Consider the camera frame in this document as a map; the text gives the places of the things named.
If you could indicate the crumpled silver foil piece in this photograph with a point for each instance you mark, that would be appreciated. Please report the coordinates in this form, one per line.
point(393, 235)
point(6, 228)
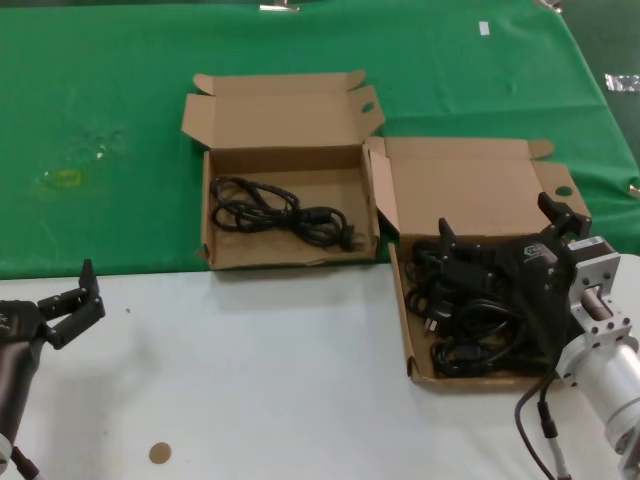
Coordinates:
point(622, 82)

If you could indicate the open brown cardboard box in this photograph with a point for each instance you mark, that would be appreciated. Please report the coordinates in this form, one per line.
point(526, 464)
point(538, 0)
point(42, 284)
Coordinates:
point(450, 185)
point(280, 150)

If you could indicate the small white tape label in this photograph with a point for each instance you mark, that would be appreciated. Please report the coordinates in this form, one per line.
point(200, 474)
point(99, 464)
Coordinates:
point(484, 28)

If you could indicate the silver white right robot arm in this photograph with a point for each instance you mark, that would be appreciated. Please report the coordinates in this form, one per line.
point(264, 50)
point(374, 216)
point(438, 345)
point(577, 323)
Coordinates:
point(610, 380)

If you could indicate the round brown cardboard disc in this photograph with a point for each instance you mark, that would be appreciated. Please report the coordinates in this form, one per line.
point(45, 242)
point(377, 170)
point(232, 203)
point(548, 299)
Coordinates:
point(160, 453)

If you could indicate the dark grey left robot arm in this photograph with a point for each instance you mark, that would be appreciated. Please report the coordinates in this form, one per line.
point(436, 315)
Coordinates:
point(17, 385)

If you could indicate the brown cardboard scrap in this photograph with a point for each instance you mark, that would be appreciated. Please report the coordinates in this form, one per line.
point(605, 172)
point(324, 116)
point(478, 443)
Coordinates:
point(635, 191)

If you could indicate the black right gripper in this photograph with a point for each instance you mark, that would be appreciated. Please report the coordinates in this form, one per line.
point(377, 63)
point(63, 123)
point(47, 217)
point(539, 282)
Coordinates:
point(542, 290)

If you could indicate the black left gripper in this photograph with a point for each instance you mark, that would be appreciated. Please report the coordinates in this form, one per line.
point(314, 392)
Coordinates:
point(20, 322)

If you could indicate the metal table clip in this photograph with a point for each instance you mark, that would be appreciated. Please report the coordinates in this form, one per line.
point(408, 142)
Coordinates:
point(550, 3)
point(280, 6)

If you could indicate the green table cloth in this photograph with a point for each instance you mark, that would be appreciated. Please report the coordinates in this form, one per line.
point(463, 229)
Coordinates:
point(100, 75)

